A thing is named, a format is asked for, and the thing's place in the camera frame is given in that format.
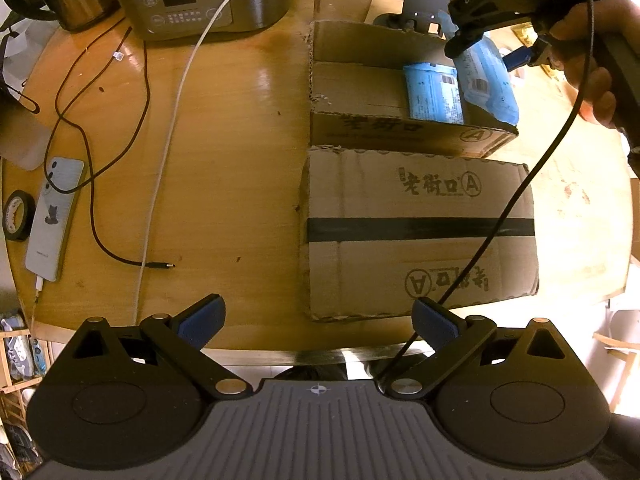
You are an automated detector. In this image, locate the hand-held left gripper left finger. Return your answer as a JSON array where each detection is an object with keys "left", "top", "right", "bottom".
[{"left": 67, "top": 294, "right": 253, "bottom": 403}]

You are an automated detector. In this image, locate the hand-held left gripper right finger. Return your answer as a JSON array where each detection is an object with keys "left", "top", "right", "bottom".
[{"left": 384, "top": 297, "right": 576, "bottom": 401}]

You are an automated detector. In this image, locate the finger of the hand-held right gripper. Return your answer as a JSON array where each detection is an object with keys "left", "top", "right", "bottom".
[
  {"left": 444, "top": 12, "right": 490, "bottom": 60},
  {"left": 501, "top": 40, "right": 551, "bottom": 73}
]

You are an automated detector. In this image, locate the blue tissue packet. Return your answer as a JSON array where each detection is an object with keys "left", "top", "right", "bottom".
[
  {"left": 403, "top": 62, "right": 467, "bottom": 125},
  {"left": 454, "top": 37, "right": 520, "bottom": 125}
]

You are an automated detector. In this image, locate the wooden desktop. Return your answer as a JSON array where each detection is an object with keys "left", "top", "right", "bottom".
[{"left": 0, "top": 0, "right": 633, "bottom": 366}]

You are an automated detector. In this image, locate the person's right hand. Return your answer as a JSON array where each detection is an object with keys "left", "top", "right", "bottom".
[{"left": 552, "top": 0, "right": 640, "bottom": 128}]

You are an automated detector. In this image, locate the taped closed cardboard box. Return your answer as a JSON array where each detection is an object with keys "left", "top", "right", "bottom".
[{"left": 298, "top": 146, "right": 541, "bottom": 322}]

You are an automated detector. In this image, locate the grey smartphone with cat sticker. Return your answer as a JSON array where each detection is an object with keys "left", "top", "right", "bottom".
[{"left": 25, "top": 156, "right": 86, "bottom": 282}]

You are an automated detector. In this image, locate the wooden shoe rack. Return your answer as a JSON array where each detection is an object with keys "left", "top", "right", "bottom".
[{"left": 0, "top": 310, "right": 53, "bottom": 466}]

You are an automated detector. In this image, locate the black tape roll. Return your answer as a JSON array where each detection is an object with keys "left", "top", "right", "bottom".
[{"left": 2, "top": 190, "right": 37, "bottom": 241}]

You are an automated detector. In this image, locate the silver rice cooker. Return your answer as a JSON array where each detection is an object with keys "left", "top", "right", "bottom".
[{"left": 107, "top": 0, "right": 301, "bottom": 43}]

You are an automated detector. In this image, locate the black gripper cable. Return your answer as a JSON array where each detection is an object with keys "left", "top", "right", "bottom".
[{"left": 372, "top": 0, "right": 596, "bottom": 381}]

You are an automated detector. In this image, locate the white charging cable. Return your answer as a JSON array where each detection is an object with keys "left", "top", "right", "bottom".
[{"left": 132, "top": 0, "right": 266, "bottom": 322}]

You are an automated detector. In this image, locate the thin black cable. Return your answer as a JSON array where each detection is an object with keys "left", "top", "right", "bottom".
[{"left": 52, "top": 24, "right": 176, "bottom": 272}]

